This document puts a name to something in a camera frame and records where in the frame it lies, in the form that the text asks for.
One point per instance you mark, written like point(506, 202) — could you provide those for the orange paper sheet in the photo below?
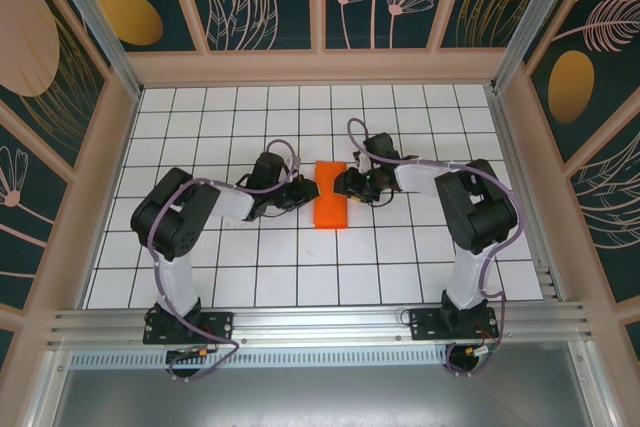
point(330, 212)

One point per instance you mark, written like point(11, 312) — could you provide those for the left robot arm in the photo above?
point(170, 227)

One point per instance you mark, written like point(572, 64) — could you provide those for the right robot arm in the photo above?
point(480, 217)

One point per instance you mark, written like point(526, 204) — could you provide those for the grey metal sheet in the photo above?
point(320, 397)

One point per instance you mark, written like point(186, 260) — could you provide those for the aluminium mounting rail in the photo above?
point(320, 324)

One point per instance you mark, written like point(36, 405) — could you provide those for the aluminium side rail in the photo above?
point(525, 197)

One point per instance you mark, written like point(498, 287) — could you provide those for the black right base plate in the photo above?
point(425, 324)

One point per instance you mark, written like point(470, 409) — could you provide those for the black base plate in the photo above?
point(425, 324)
point(220, 327)

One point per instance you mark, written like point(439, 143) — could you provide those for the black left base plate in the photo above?
point(220, 327)

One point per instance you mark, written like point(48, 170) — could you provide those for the aluminium frame post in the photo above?
point(100, 27)
point(530, 12)

